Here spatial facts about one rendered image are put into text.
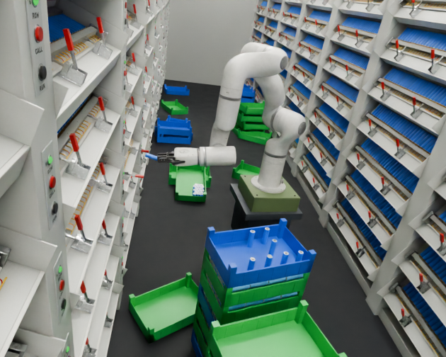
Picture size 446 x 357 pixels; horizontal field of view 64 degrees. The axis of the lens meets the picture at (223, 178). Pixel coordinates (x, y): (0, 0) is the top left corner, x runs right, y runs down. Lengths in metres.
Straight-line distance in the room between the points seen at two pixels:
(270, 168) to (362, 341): 0.89
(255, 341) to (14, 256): 0.72
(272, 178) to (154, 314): 0.86
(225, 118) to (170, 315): 0.86
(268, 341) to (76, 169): 0.70
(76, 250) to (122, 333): 0.76
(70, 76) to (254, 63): 0.89
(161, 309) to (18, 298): 1.17
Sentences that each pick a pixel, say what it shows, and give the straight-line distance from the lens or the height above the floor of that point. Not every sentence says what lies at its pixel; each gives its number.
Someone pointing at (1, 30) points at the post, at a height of 1.18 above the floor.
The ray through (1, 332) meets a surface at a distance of 0.51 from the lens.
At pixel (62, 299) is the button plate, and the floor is 0.76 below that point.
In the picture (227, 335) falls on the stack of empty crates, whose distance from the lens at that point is 1.08.
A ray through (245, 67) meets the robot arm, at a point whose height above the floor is 1.00.
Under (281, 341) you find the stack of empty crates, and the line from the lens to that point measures 1.12.
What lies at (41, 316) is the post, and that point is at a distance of 0.65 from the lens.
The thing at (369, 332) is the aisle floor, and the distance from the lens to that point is 1.86.
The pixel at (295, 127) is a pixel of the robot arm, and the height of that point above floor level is 0.74.
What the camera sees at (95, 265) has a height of 0.49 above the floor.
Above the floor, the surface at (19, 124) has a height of 1.08.
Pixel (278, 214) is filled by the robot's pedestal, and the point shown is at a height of 0.27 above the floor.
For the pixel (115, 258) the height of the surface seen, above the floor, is 0.29.
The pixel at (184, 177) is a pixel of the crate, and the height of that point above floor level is 0.07.
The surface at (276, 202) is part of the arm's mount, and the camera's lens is 1.85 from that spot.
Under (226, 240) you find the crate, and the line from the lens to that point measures 1.25.
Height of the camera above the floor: 1.25
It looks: 27 degrees down
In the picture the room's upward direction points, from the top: 9 degrees clockwise
